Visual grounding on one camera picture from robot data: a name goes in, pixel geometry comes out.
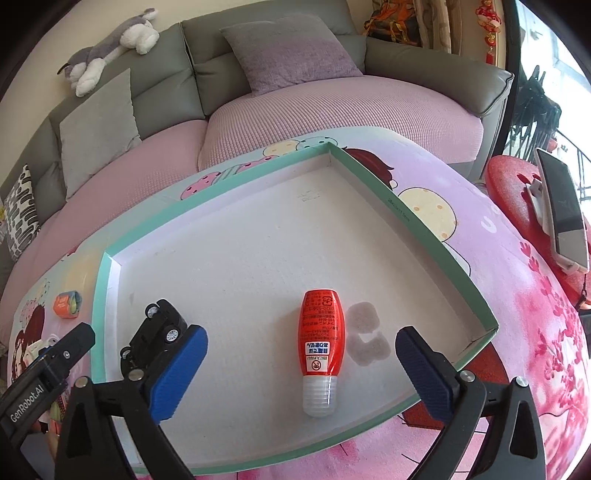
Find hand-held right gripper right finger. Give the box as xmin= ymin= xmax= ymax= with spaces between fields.
xmin=394 ymin=325 xmax=548 ymax=480

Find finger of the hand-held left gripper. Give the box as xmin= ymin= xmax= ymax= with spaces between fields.
xmin=39 ymin=322 xmax=96 ymax=372

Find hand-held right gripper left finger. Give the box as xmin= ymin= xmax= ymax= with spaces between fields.
xmin=54 ymin=325 xmax=209 ymax=480

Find black toy car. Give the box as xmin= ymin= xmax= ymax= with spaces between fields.
xmin=120 ymin=299 xmax=189 ymax=377

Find red plastic bottle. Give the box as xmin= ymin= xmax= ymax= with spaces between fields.
xmin=300 ymin=289 xmax=347 ymax=418

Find shallow teal cardboard box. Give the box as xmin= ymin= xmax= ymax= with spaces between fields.
xmin=91 ymin=142 xmax=500 ymax=476

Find small orange box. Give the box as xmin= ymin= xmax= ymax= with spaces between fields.
xmin=53 ymin=290 xmax=83 ymax=320

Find printed cartoon blanket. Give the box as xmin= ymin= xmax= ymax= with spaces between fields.
xmin=0 ymin=127 xmax=587 ymax=480

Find black white patterned pillow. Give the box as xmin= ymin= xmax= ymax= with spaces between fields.
xmin=2 ymin=164 xmax=41 ymax=263

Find red stool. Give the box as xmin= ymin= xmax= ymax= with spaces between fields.
xmin=485 ymin=156 xmax=591 ymax=301

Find white phone stand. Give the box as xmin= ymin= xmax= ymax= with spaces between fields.
xmin=524 ymin=180 xmax=583 ymax=275

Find grey pillow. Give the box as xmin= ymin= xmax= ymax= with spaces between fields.
xmin=59 ymin=68 xmax=143 ymax=200

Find black smartphone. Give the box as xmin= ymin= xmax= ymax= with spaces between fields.
xmin=536 ymin=148 xmax=589 ymax=271

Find pink sofa seat cover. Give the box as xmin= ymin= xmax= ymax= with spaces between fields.
xmin=0 ymin=74 xmax=485 ymax=342

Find black folding rack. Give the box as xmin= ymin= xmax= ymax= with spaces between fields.
xmin=505 ymin=65 xmax=564 ymax=158

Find grey white plush dog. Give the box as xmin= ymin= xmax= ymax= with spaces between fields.
xmin=58 ymin=8 xmax=160 ymax=97

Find grey sofa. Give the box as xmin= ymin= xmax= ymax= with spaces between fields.
xmin=0 ymin=13 xmax=515 ymax=342

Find purple pillow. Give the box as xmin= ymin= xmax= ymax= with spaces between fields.
xmin=219 ymin=22 xmax=365 ymax=96

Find patterned beige curtain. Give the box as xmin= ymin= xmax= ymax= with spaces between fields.
xmin=413 ymin=0 xmax=481 ymax=54

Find orange backpack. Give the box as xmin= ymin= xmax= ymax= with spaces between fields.
xmin=362 ymin=0 xmax=422 ymax=47

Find red hanging knot ornament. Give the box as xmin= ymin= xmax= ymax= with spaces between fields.
xmin=475 ymin=0 xmax=502 ymax=65

